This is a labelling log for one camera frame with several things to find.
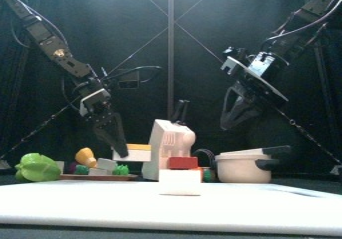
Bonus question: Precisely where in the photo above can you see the black looped cable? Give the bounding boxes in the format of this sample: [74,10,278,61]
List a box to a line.
[192,148,220,169]

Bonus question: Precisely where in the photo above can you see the small green toy vegetable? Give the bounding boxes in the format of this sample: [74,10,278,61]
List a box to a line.
[74,164,91,176]
[111,164,131,177]

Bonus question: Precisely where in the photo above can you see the white toy knife block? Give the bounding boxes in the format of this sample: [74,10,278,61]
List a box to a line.
[141,118,198,182]

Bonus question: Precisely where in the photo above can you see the green bell pepper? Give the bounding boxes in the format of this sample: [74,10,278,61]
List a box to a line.
[14,152,63,183]

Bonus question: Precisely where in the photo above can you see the purple toy food piece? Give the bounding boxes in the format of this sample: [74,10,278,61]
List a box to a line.
[67,161,81,175]

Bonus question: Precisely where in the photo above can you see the toy tuna sushi red white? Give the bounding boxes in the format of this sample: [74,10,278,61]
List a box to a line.
[158,156,204,196]

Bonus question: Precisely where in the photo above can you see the toy egg sushi yellow white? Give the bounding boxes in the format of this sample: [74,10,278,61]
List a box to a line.
[111,143,154,163]

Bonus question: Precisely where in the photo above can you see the white toy pot black handles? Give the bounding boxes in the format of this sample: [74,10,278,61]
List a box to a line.
[214,153,282,184]

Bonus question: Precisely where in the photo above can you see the brown wooden tray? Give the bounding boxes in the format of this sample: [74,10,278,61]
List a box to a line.
[61,173,141,182]

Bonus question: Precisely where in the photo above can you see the white pot lid black handle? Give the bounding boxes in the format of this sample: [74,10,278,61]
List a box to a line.
[216,144,294,161]

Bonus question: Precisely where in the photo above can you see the white toy cube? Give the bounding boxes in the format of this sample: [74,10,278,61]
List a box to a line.
[87,157,119,177]

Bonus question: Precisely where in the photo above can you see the yellow toy food piece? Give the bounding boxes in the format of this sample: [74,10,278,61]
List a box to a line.
[74,147,99,169]

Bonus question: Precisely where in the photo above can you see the grey vertical frame pole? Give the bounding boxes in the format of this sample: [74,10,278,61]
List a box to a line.
[167,0,177,121]

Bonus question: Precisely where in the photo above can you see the white cutting board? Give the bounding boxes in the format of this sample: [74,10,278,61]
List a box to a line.
[0,179,342,238]

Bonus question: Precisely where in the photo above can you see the black toy knife handle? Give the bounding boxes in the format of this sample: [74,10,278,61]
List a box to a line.
[171,99,193,125]

